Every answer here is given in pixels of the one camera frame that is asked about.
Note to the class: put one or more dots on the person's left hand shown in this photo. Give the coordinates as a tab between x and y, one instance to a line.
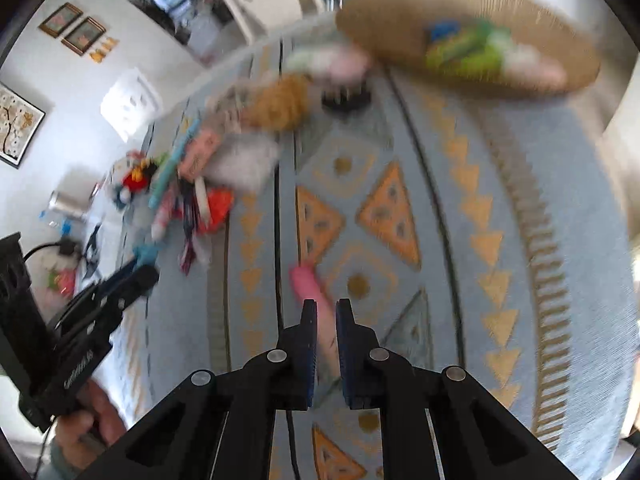
102	425

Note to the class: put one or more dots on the multicolour plush toy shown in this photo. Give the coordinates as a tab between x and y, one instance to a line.
465	50

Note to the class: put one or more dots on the white black pen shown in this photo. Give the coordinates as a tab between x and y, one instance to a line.
200	199

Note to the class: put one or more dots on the blue patterned table mat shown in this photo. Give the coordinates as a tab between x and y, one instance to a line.
590	210

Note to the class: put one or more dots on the pink plush ball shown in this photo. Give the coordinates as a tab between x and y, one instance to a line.
342	64

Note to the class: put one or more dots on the yellow red small toy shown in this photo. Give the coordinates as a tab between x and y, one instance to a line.
137	177

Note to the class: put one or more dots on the black hair claw clip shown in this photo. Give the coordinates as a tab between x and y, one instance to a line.
346	98

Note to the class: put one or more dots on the yellow wall decorations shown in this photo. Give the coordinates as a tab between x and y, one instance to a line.
104	50

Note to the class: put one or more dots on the metal thermos cup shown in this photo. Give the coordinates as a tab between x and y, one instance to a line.
67	205

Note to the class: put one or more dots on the brown plush bear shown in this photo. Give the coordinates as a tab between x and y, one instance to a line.
280	105

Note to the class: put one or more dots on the pink toy bus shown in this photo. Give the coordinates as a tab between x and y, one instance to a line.
199	152

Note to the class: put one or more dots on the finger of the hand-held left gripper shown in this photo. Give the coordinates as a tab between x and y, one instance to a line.
135	287
107	282

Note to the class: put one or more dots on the pink pen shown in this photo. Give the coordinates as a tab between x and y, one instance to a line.
307	285

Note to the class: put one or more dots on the round woven basket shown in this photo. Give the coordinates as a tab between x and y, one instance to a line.
390	20

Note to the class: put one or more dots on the small light blue object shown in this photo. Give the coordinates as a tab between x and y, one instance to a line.
146	254

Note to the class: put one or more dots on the person's left forearm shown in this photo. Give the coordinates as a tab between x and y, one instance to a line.
55	467

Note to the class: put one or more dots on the pink red small wrapper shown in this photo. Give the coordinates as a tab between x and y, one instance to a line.
62	282

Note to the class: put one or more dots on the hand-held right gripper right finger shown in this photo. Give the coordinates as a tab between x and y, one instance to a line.
344	350

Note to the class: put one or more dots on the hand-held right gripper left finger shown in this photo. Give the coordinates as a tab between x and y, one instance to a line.
311	345

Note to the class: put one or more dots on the small framed picture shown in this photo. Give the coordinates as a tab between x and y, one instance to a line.
82	35
60	20

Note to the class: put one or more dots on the teal pen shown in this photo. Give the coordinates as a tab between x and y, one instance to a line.
170	170

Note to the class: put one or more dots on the large framed tree picture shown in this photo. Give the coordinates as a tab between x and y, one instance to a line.
15	125

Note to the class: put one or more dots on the clear bag of cotton pads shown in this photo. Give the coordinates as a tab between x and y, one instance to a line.
242	165

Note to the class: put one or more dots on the green plush ball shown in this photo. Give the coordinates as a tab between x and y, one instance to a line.
302	61

